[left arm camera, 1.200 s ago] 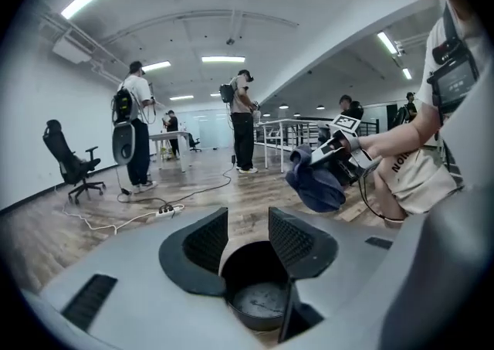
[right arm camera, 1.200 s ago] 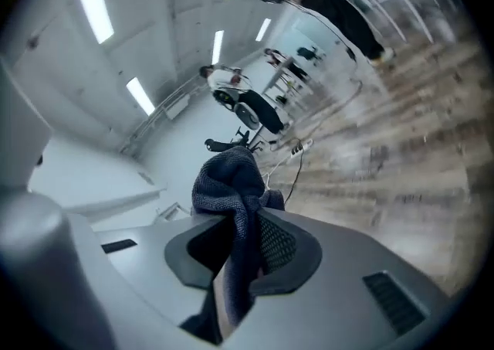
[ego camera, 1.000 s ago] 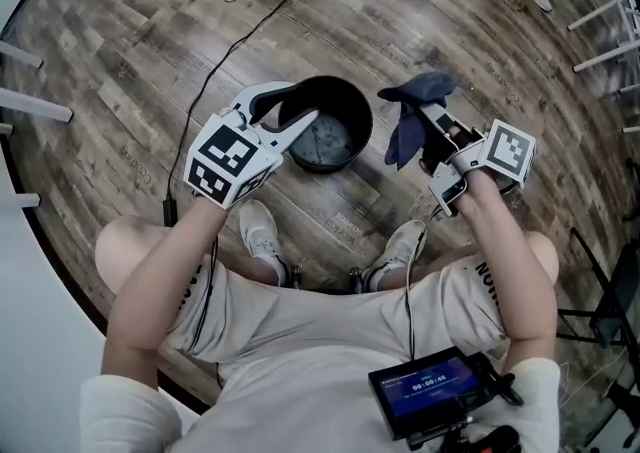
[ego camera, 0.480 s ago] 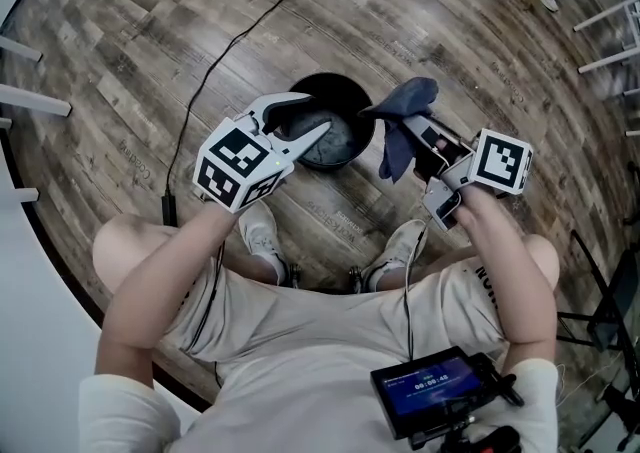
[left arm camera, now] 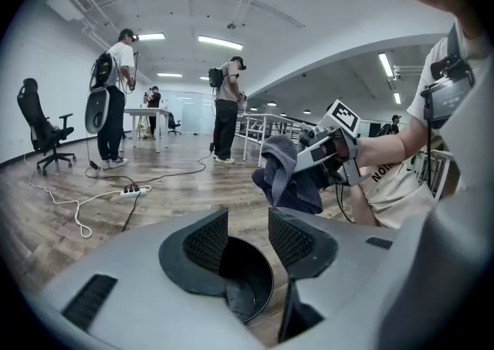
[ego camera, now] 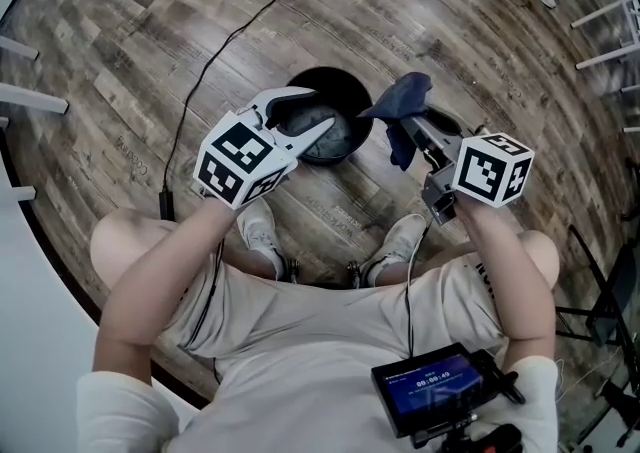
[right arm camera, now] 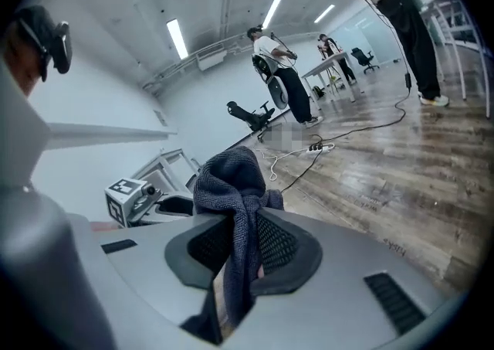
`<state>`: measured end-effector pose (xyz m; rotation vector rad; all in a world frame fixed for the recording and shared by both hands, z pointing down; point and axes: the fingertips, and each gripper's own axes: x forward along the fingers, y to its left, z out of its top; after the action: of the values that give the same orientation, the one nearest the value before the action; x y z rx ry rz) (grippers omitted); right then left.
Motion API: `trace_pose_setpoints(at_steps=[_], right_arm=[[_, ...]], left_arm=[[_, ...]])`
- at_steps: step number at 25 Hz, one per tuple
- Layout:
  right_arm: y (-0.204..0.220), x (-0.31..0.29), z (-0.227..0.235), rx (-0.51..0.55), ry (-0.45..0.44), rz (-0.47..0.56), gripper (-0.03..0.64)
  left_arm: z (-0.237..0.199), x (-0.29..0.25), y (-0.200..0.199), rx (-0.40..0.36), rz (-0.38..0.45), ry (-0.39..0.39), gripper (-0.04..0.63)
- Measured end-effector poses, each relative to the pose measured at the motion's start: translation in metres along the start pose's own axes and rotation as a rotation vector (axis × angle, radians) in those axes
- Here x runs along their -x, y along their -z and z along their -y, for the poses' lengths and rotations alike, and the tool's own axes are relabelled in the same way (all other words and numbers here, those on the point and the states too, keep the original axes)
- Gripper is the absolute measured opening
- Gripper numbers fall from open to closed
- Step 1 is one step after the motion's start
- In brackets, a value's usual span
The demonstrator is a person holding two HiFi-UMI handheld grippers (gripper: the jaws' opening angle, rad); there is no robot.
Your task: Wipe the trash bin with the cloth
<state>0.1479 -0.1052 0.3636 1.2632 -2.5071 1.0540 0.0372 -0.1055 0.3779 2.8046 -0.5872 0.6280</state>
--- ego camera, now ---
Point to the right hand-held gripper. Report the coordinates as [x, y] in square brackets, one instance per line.
[480, 166]

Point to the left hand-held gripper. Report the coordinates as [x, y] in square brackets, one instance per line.
[242, 161]

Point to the dark blue cloth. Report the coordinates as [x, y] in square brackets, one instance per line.
[405, 96]

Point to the black round bucket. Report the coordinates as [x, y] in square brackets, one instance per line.
[345, 91]

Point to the person's right forearm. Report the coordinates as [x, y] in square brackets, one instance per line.
[510, 271]

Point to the person's left forearm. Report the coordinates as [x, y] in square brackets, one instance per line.
[160, 281]

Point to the person's left grey shoe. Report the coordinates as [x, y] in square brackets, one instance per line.
[260, 231]

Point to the person's grey shoe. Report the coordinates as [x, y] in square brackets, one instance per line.
[260, 231]
[400, 246]

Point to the person's right grey shoe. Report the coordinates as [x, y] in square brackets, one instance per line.
[400, 246]

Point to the black stool with chrome legs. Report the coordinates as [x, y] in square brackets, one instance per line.
[352, 273]

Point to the beige shorts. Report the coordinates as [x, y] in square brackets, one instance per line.
[310, 321]

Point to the white metal table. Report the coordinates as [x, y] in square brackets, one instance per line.
[612, 26]
[30, 96]

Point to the person's left leg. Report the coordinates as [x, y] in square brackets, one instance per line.
[125, 246]

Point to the black folding chair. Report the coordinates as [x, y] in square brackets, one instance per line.
[610, 301]

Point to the black monitor with blue screen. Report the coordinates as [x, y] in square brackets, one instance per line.
[430, 386]

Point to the white t-shirt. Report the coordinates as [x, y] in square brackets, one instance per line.
[280, 406]

